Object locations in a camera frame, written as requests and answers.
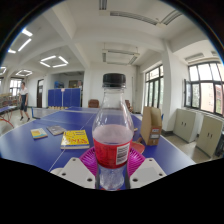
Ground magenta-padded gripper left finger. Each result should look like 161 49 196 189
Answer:
49 146 99 190

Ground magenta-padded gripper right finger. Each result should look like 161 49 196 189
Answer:
125 147 168 190

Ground clear red-labelled drink bottle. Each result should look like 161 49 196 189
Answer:
91 72 135 192

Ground yellow book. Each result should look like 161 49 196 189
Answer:
60 129 91 150

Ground brown cardboard file box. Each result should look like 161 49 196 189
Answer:
139 106 163 147

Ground small colourful book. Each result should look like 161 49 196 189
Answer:
30 127 49 140

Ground beige cabinet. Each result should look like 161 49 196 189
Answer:
173 108 198 144
195 114 224 158

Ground brown chair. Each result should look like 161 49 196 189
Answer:
87 98 100 109
124 99 134 114

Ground folded blue tables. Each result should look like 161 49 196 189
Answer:
47 87 82 109

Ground narrow dark-framed window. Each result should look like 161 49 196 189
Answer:
144 64 165 109

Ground dark door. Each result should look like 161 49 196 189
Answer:
36 78 45 108

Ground person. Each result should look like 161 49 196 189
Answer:
18 81 31 122

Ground wide dark-framed window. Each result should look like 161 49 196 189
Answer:
184 61 224 116

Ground ceiling lights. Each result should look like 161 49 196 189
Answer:
0 28 69 78

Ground ceiling air conditioner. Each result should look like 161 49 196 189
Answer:
101 49 141 67

